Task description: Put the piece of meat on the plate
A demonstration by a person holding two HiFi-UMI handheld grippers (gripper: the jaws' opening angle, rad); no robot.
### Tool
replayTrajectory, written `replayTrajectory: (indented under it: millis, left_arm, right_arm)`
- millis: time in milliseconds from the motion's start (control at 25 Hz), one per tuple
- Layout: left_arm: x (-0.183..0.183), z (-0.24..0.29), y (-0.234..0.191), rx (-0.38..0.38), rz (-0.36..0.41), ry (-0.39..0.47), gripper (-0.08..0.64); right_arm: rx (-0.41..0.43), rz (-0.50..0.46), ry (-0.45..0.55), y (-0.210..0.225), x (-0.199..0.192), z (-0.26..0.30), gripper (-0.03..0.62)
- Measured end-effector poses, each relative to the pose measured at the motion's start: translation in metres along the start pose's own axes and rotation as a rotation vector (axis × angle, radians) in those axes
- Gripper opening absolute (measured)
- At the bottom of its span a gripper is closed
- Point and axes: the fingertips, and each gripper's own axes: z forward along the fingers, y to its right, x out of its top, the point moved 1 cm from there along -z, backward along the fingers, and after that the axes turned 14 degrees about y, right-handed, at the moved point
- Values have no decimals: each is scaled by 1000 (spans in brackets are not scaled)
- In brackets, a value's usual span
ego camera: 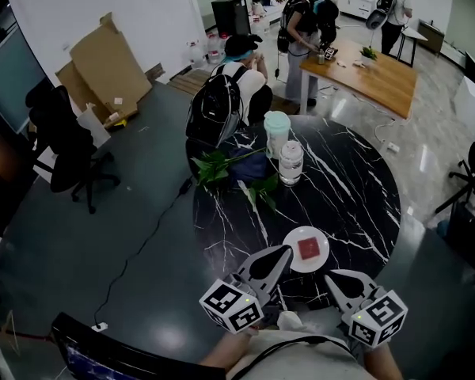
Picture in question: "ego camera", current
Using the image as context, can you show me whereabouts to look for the red piece of meat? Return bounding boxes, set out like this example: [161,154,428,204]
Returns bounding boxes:
[296,236,321,261]

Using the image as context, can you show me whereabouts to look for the white round plate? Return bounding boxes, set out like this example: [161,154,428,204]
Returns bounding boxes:
[282,226,330,273]

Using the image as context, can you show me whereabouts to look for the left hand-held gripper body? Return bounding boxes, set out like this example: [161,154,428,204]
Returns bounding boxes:
[199,272,265,336]

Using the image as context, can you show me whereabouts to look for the person's white shirt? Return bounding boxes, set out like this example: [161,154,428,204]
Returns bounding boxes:
[224,310,371,380]

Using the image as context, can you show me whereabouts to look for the clear glass jar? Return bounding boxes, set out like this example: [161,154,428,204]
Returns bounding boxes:
[278,140,305,186]

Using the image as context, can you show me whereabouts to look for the white low cabinet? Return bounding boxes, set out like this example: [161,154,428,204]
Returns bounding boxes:
[337,0,375,17]

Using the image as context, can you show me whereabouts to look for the black floor power cable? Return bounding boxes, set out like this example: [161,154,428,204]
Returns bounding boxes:
[92,177,194,327]

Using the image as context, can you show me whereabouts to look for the person's right forearm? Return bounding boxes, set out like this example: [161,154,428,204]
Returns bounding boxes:
[362,341,405,380]

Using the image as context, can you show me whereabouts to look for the brown cardboard sheets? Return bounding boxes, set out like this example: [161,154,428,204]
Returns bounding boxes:
[55,11,154,131]

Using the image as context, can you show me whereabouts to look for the black backpack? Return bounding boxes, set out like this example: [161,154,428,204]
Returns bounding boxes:
[184,63,245,149]

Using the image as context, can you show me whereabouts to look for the mint green lidded blender cup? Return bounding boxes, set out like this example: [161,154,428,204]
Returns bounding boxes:
[263,110,292,160]

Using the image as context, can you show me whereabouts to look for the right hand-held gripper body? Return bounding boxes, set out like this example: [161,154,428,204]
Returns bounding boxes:
[340,285,409,348]

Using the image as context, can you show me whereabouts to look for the green leafy plant stem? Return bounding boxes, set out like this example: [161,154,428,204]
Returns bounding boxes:
[191,147,280,215]

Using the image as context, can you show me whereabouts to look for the person's left forearm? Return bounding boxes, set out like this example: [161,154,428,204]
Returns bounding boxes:
[199,328,260,372]

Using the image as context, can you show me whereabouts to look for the dark blue cloth bag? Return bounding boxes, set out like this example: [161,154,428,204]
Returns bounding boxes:
[226,153,271,182]

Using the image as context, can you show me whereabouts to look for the wooden desk with white legs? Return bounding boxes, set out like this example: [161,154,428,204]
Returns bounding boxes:
[298,39,420,121]

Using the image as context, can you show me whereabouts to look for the grey backpack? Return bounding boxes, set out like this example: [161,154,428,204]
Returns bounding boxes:
[364,0,396,30]

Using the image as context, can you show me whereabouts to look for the small potted green plant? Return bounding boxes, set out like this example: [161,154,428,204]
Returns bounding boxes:
[359,46,379,66]

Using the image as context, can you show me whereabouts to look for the black cabinet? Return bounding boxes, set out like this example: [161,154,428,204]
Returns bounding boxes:
[211,0,252,37]

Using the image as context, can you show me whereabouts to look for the wooden pallet boards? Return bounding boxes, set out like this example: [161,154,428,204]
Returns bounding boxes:
[167,69,209,95]

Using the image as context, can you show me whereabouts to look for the black chair backrest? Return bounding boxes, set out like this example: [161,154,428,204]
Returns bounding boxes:
[49,311,227,380]

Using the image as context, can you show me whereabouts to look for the black office chair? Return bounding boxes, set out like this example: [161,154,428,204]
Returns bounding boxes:
[25,85,122,215]
[434,131,475,273]

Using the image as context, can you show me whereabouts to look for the large clear water bottle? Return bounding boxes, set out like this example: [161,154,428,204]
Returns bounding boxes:
[186,39,207,69]
[207,32,227,65]

